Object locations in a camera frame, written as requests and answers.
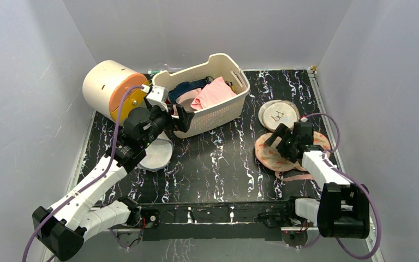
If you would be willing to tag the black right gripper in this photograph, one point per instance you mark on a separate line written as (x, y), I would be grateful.
(283, 140)

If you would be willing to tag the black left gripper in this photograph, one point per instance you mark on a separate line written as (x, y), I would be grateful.
(184, 119)

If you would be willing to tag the floral mesh laundry bag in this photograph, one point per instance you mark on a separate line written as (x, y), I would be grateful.
(270, 157)

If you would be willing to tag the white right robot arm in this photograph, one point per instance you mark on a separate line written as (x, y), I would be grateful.
(343, 208)

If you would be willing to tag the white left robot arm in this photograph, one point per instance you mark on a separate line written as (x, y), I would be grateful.
(66, 225)

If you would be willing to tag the round white embroidered laundry bag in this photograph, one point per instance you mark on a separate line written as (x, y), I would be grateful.
(276, 112)

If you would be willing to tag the white mesh laundry bag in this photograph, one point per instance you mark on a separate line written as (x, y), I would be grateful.
(158, 154)

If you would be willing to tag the navy blue bra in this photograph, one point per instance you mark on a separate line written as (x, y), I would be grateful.
(187, 86)

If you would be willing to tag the cream perforated laundry basket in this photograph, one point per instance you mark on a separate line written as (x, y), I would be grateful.
(218, 64)

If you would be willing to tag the green white marker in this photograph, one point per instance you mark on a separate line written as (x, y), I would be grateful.
(153, 72)

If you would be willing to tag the pink garment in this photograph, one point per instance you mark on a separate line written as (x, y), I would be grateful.
(216, 92)

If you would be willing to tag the white cylindrical drawer cabinet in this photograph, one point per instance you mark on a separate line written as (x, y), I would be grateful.
(106, 83)

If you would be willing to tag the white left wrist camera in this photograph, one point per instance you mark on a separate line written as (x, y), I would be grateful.
(157, 96)

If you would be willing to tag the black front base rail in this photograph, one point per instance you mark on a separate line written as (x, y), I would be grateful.
(268, 220)

